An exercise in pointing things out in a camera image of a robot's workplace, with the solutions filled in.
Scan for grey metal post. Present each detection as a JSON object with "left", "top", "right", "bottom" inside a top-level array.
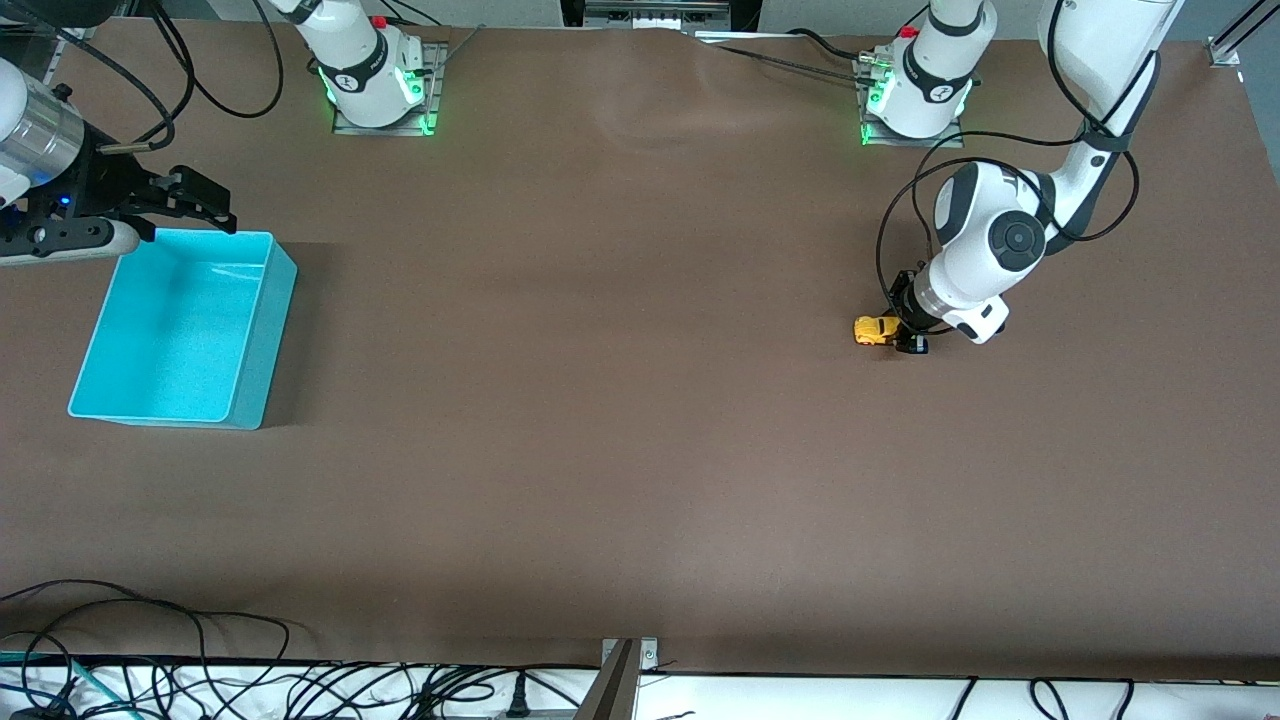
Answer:
[{"left": 578, "top": 640, "right": 637, "bottom": 720}]

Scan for turquoise plastic bin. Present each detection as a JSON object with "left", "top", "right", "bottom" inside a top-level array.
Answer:
[{"left": 68, "top": 228, "right": 299, "bottom": 431}]

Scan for teal cable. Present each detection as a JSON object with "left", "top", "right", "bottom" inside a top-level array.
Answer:
[{"left": 0, "top": 648, "right": 106, "bottom": 713}]

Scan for metal corner bracket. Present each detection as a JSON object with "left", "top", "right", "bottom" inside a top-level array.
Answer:
[{"left": 600, "top": 637, "right": 660, "bottom": 672}]

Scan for thin black base cable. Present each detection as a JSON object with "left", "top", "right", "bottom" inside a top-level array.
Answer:
[{"left": 690, "top": 32, "right": 881, "bottom": 89}]

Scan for long black floor cable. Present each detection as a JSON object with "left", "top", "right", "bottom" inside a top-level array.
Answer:
[{"left": 0, "top": 578, "right": 293, "bottom": 666}]

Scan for thick black base cable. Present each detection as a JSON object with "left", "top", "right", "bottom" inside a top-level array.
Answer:
[{"left": 785, "top": 27, "right": 871, "bottom": 61}]

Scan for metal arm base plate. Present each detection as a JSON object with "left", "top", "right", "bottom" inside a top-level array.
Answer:
[
  {"left": 332, "top": 42, "right": 443, "bottom": 137},
  {"left": 858, "top": 55, "right": 967, "bottom": 150}
]

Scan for tangled black cables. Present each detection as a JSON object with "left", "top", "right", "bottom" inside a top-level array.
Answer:
[{"left": 0, "top": 625, "right": 601, "bottom": 720}]

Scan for brown paper table cover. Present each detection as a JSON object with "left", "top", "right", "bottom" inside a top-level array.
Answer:
[{"left": 0, "top": 18, "right": 1280, "bottom": 681}]

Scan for white power strip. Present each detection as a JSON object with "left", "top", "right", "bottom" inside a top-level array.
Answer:
[{"left": 585, "top": 0, "right": 731, "bottom": 27}]

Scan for aluminium frame profile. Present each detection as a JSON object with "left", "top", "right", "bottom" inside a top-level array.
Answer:
[{"left": 1205, "top": 0, "right": 1280, "bottom": 69}]

